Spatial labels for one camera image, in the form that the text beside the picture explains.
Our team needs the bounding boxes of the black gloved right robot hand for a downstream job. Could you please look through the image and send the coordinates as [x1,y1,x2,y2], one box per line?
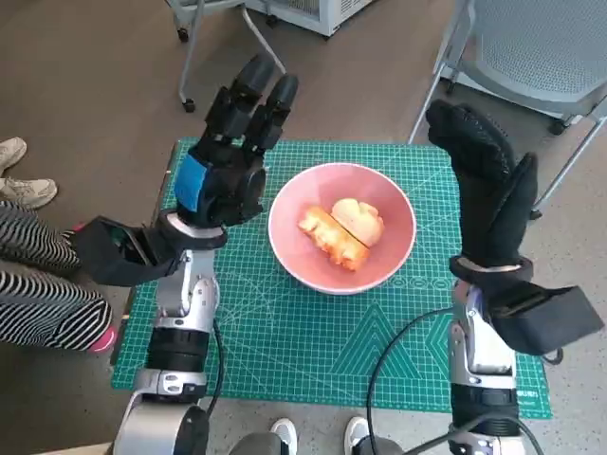
[425,99,540,269]

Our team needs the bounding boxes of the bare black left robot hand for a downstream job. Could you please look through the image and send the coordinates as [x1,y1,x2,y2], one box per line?
[173,53,301,228]

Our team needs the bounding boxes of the pink bowl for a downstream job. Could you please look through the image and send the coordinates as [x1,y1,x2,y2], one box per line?
[267,162,417,296]

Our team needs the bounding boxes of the long toy bread loaf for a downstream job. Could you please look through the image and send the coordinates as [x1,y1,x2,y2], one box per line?
[297,204,372,272]

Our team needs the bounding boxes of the round toy bread bun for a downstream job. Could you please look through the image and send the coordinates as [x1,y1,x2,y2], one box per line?
[330,197,386,248]

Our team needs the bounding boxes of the grey mesh chair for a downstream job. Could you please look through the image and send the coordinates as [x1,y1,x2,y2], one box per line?
[407,0,607,220]

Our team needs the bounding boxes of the green cutting mat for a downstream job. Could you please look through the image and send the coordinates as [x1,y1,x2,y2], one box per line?
[109,137,555,421]

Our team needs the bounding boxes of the white vented cabinet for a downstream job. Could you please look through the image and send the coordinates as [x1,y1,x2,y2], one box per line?
[246,0,374,38]

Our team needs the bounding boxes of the person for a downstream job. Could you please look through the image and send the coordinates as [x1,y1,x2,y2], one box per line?
[0,136,59,210]
[0,201,119,355]

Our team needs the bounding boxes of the white shoe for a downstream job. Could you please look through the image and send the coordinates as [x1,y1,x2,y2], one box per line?
[343,415,375,455]
[269,417,299,455]

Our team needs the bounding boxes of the grey rolling chair frame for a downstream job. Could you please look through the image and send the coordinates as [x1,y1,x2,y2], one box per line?
[170,0,291,114]

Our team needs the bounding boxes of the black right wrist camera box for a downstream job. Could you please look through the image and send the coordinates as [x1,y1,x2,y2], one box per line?
[490,285,606,355]

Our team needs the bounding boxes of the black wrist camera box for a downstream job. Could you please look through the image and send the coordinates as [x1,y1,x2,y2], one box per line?
[490,285,606,355]
[70,215,179,288]

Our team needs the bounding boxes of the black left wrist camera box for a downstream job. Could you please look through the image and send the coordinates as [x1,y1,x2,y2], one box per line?
[70,215,179,288]

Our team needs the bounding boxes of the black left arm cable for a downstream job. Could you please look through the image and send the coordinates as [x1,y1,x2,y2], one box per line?
[201,317,224,418]

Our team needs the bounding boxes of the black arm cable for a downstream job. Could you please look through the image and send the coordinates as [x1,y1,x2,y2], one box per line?
[367,307,456,455]
[201,317,224,418]

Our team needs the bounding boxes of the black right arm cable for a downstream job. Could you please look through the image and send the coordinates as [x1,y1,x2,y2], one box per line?
[367,307,456,455]

